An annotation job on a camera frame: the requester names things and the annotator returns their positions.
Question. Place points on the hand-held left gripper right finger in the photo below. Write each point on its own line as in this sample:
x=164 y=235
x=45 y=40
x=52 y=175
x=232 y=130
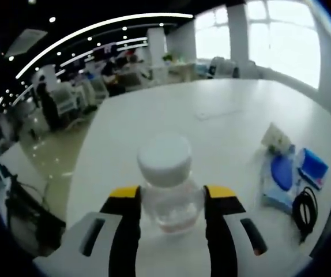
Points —
x=220 y=231

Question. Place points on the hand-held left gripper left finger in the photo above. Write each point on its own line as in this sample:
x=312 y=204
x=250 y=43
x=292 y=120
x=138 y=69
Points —
x=125 y=231

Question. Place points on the clear water bottle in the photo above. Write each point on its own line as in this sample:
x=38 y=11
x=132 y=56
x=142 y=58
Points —
x=165 y=164

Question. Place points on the blue packet stack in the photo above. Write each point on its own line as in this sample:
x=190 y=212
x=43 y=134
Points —
x=281 y=179

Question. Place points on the white paper cup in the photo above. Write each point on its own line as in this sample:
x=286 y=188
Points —
x=276 y=138

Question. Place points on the small blue packet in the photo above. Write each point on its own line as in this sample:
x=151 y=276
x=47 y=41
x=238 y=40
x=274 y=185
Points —
x=312 y=167

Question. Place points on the black framed chair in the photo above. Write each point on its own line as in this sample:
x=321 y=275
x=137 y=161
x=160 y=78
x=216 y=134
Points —
x=33 y=213

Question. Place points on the small window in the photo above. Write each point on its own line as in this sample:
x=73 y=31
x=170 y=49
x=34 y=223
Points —
x=211 y=37

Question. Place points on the large window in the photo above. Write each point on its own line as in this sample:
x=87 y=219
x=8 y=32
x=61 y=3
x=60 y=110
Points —
x=283 y=43

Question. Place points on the ceiling light strip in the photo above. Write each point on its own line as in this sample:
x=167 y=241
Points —
x=96 y=26

